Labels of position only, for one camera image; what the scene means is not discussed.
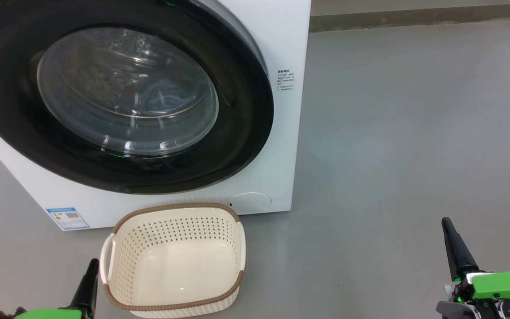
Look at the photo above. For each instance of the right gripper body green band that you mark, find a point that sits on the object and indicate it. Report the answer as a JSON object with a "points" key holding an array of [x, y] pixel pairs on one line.
{"points": [[498, 285]]}

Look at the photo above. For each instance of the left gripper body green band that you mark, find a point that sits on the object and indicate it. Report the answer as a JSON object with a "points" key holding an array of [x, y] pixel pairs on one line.
{"points": [[47, 314]]}

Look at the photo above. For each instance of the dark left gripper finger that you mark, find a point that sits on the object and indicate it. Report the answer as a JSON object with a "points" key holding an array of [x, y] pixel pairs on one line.
{"points": [[89, 288]]}

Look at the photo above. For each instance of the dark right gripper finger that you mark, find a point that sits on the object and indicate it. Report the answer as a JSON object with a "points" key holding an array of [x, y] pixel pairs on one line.
{"points": [[458, 257]]}

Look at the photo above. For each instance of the blue cartoon print garment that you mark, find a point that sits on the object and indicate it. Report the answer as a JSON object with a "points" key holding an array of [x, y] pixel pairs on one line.
{"points": [[166, 95]]}

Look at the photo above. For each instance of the black round glass washer door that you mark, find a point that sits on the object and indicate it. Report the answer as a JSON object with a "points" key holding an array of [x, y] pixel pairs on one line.
{"points": [[237, 133]]}

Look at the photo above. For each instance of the cream perforated laundry basket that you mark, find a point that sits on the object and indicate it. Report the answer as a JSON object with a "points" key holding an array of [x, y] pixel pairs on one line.
{"points": [[171, 266]]}

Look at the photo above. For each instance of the white front-load washing machine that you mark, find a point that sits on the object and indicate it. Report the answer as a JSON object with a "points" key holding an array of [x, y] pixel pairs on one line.
{"points": [[281, 146]]}

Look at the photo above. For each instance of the blue energy label sticker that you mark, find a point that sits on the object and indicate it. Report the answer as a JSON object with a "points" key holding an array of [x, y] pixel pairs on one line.
{"points": [[68, 218]]}

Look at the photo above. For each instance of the round white filter cover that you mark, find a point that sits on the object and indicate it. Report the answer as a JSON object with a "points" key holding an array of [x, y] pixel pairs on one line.
{"points": [[250, 203]]}

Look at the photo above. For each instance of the black text warning sticker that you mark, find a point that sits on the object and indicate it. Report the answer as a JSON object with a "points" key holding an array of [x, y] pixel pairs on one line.
{"points": [[285, 79]]}

